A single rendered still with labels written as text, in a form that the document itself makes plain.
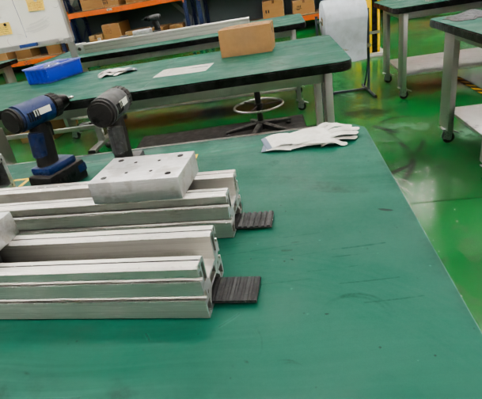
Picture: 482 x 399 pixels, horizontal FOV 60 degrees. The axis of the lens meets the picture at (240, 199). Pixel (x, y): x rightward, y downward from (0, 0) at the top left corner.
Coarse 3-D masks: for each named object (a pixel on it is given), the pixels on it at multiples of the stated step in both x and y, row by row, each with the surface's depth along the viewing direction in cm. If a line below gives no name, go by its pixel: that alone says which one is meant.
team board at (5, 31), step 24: (0, 0) 315; (24, 0) 314; (48, 0) 313; (0, 24) 323; (24, 24) 322; (48, 24) 321; (0, 48) 332; (24, 48) 324; (72, 48) 331; (96, 144) 359
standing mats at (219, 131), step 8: (296, 120) 366; (304, 120) 367; (208, 128) 386; (216, 128) 382; (224, 128) 379; (232, 128) 375; (144, 136) 396; (152, 136) 391; (160, 136) 387; (168, 136) 384; (176, 136) 380; (184, 136) 376; (192, 136) 373; (200, 136) 369; (208, 136) 366; (216, 136) 362; (224, 136) 359; (144, 144) 374; (152, 144) 370; (160, 144) 367
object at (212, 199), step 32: (0, 192) 84; (32, 192) 82; (64, 192) 81; (192, 192) 70; (224, 192) 68; (32, 224) 77; (64, 224) 75; (96, 224) 74; (128, 224) 75; (160, 224) 73; (192, 224) 71; (224, 224) 70
